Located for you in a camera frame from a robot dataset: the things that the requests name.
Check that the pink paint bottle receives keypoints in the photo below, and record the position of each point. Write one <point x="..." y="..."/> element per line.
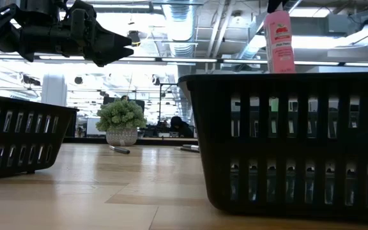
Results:
<point x="280" y="48"/>

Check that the thin black paintbrush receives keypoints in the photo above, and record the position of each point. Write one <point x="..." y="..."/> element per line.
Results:
<point x="120" y="150"/>
<point x="188" y="150"/>

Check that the black slotted plastic basket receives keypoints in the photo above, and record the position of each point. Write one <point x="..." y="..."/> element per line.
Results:
<point x="27" y="140"/>
<point x="209" y="127"/>

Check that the black aluminium table frame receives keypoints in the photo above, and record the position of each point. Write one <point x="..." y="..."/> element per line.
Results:
<point x="85" y="140"/>

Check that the thick black paintbrush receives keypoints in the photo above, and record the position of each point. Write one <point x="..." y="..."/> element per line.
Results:
<point x="191" y="147"/>

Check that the green potted plant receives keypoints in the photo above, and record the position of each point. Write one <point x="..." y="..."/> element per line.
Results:
<point x="120" y="115"/>

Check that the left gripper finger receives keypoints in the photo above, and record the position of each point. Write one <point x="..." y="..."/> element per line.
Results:
<point x="117" y="54"/>
<point x="117" y="40"/>

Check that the person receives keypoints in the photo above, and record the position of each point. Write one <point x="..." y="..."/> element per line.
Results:
<point x="125" y="97"/>
<point x="180" y="127"/>

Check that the green paint bottle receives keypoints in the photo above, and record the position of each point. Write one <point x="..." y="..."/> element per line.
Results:
<point x="273" y="104"/>

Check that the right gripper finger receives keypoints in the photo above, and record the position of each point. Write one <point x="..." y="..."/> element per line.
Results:
<point x="275" y="5"/>

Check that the white column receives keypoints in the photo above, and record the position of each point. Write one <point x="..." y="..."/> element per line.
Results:
<point x="54" y="89"/>

